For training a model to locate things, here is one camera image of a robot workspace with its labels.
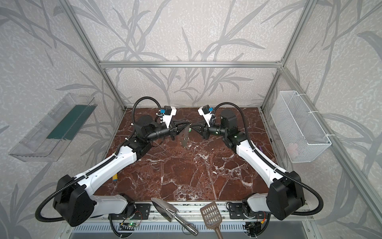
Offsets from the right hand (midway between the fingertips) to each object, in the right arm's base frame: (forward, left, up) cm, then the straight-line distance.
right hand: (192, 122), depth 72 cm
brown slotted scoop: (-36, -9, -28) cm, 47 cm away
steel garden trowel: (-34, +12, -28) cm, 46 cm away
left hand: (-2, +1, +4) cm, 4 cm away
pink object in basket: (-10, -50, -10) cm, 52 cm away
